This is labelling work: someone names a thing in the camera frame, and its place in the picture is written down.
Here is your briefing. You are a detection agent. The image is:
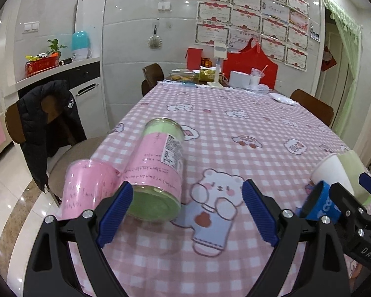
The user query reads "white plastic bag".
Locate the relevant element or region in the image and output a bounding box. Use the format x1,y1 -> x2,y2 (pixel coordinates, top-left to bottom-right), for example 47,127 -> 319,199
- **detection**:
269,93 -> 299,106

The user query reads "red diamond door sign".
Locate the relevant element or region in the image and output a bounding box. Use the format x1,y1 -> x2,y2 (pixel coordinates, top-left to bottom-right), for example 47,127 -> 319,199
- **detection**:
321,46 -> 337,72

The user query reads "potted green plant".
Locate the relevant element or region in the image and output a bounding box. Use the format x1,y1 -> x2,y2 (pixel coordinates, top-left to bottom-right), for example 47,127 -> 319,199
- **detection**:
47,38 -> 68,58

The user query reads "pink green labelled jar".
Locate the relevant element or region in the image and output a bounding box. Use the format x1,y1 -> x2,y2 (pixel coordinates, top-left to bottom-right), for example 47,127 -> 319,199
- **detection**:
122,117 -> 184,222

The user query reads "white box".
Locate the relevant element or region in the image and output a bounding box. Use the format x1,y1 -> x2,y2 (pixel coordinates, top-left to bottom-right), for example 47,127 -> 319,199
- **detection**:
229,71 -> 250,89

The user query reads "black blue CoolTowel can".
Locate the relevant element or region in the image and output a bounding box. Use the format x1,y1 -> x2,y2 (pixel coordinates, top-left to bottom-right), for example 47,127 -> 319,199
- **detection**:
298,180 -> 341,224

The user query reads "pink plastic cup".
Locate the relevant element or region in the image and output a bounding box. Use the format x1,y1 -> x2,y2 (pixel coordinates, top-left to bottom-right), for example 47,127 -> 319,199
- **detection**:
61,160 -> 120,219

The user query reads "white door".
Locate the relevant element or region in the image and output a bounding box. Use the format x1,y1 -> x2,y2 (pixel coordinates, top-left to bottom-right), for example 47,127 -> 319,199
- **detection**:
316,24 -> 348,111

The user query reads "white desk lamp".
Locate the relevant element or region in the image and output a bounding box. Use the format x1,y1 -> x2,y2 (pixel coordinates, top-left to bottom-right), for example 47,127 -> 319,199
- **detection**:
208,42 -> 227,88

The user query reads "black jacket on chair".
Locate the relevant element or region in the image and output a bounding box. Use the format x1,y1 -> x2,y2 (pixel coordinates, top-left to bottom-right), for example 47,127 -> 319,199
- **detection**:
17,80 -> 87,191

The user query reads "right brown chair back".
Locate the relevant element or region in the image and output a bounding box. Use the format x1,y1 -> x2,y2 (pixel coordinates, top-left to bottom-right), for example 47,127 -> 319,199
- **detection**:
290,89 -> 334,126

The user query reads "red fruit tray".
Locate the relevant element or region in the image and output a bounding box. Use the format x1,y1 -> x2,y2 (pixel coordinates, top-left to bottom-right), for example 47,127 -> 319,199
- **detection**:
24,52 -> 60,78

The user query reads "pale green frosted cup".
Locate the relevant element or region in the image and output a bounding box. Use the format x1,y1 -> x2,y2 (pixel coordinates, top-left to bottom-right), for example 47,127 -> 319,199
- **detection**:
338,150 -> 371,206

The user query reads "white paper cup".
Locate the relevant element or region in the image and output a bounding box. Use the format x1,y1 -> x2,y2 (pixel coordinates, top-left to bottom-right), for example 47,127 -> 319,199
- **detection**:
310,153 -> 354,195

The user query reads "plastic cup with straw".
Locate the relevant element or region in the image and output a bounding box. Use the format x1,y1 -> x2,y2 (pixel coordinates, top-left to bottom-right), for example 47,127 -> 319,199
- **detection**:
249,66 -> 267,89

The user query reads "left brown chair back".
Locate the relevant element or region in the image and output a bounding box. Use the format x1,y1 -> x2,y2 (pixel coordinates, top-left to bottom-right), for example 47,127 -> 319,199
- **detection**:
141,63 -> 165,96

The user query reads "green lace door curtain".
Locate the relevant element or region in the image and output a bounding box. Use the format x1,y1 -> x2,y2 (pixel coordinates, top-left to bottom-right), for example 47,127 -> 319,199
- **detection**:
316,0 -> 361,136

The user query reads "wall light switch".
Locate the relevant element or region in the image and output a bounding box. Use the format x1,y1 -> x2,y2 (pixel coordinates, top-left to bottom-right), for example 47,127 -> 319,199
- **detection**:
23,22 -> 40,34

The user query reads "round brown stool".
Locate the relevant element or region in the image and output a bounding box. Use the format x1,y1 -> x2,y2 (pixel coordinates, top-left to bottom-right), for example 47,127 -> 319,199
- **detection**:
48,136 -> 106,206

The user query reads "white black cabinet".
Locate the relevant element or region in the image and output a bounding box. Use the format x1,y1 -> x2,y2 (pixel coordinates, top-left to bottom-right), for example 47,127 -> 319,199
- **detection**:
15,56 -> 111,140

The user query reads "brown chair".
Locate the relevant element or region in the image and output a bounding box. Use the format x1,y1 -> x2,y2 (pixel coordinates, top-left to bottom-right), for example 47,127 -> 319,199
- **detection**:
290,89 -> 334,126
141,63 -> 165,96

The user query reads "hanging brush on wall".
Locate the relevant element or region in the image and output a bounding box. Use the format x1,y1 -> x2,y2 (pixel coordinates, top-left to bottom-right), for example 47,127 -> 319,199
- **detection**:
148,25 -> 162,49

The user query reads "red gift bag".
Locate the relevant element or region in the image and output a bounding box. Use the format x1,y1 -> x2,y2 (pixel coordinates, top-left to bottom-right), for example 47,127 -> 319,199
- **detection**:
222,38 -> 278,89

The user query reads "pink checkered tablecloth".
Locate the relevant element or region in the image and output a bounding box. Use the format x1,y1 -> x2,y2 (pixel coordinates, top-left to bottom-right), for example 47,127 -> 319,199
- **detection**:
93,84 -> 347,296

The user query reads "teal white humidifier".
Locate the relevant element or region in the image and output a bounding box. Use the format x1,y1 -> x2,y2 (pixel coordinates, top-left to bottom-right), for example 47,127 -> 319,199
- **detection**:
71,31 -> 90,61

